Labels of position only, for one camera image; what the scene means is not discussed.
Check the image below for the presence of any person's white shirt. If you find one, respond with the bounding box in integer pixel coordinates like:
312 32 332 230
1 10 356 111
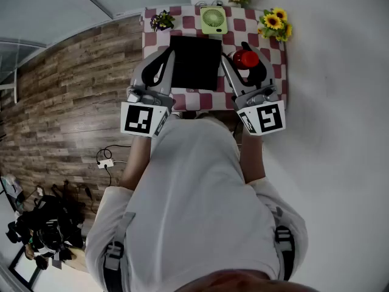
84 116 309 292

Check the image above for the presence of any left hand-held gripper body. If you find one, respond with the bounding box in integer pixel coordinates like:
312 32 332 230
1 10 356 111
120 82 176 139

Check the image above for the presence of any sunflower bouquet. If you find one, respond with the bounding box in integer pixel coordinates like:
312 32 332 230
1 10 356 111
257 7 293 43

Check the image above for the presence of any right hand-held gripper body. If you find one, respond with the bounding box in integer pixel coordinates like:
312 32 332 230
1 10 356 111
232 83 287 137

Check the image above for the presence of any pile of black equipment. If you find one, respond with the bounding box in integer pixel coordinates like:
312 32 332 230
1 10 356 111
5 179 88 270

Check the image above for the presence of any green desk fan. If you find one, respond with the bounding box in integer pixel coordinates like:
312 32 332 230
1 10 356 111
199 5 229 35

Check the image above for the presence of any person's right forearm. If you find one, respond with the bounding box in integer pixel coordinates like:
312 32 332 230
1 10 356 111
241 130 269 185

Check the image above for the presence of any grey left shoulder strap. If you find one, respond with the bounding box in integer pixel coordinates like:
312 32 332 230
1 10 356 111
102 211 136 292

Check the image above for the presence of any wooden board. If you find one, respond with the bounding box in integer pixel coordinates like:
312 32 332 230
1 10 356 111
59 245 89 274

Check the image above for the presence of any red white checkered tablecloth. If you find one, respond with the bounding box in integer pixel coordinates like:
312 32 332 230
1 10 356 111
141 5 288 112

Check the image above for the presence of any long black cable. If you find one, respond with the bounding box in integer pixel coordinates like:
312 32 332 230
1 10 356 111
87 166 113 215

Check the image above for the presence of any grey shoulder strap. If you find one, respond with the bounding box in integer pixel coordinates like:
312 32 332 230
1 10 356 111
102 211 136 292
266 205 297 282

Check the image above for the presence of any red round object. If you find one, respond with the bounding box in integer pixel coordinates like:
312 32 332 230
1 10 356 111
227 49 260 71

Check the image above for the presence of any person's left forearm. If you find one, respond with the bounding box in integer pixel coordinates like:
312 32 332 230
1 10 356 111
120 134 153 192

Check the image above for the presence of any looped black cable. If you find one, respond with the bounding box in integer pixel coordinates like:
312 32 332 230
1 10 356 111
95 144 132 164

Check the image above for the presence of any black tray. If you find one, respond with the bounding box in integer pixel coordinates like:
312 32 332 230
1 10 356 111
169 35 223 91

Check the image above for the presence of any grey right shoulder strap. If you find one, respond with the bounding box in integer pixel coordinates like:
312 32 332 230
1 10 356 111
266 205 297 282

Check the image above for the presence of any purple flower pot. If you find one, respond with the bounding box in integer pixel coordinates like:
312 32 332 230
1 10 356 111
150 10 176 32

